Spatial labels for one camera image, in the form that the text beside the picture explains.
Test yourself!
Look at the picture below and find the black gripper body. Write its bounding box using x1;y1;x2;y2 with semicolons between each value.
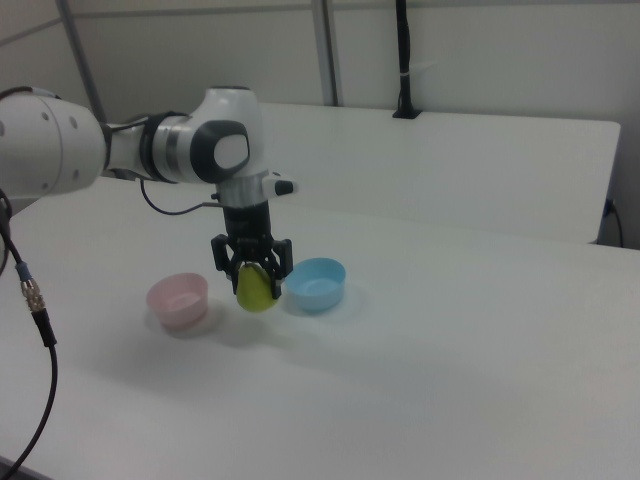
221;198;275;265

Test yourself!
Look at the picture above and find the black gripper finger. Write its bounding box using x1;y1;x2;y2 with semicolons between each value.
209;233;242;297
260;237;294;301

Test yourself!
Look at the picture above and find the green pear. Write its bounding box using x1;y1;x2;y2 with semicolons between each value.
235;263;280;315

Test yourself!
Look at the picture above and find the blue plastic bowl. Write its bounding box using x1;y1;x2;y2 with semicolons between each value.
283;256;347;314

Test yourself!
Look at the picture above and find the pink plastic bowl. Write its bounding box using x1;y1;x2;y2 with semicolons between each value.
145;271;211;332

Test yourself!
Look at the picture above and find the black clamped pole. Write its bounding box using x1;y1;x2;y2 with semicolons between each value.
391;0;424;120

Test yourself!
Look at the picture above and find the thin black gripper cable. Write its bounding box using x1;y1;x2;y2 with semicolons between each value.
138;177;225;217

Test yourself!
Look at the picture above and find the black cable with metal connector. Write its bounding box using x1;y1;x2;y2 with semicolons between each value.
0;188;60;477

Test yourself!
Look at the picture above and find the grey metal partition post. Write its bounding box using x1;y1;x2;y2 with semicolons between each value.
56;0;109;125
311;0;347;107

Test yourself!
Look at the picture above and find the black wall cable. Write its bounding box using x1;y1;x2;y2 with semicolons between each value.
602;198;626;248

